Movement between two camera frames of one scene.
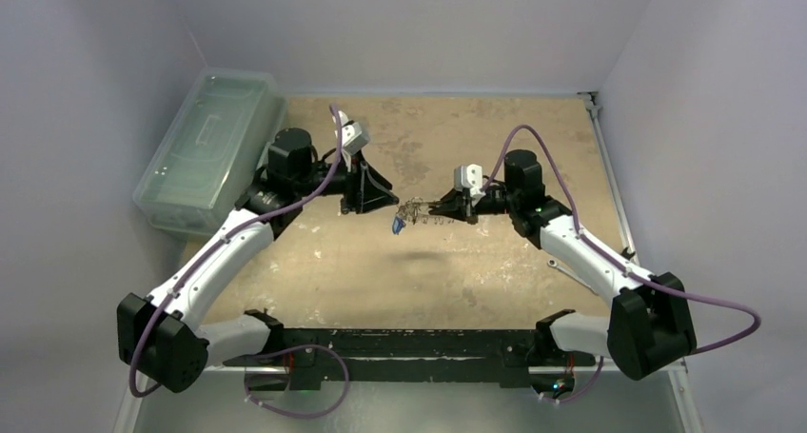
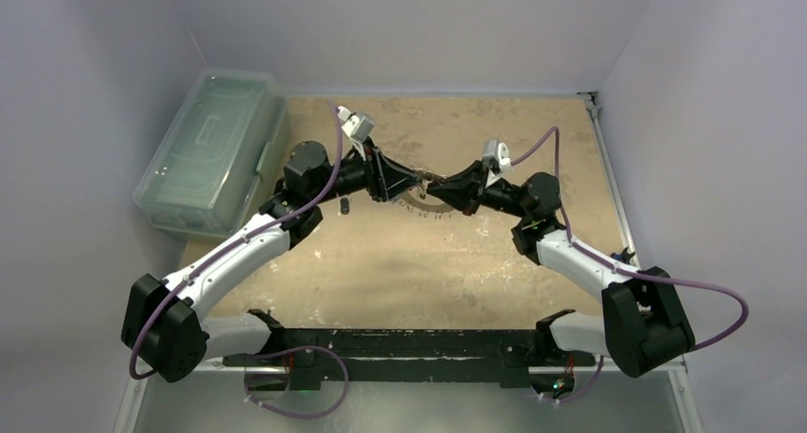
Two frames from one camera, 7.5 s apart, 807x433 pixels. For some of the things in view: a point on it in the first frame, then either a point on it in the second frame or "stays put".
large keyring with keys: (417, 210) -> (422, 202)
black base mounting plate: (309, 355) stays put
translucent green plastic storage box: (211, 149) stays put
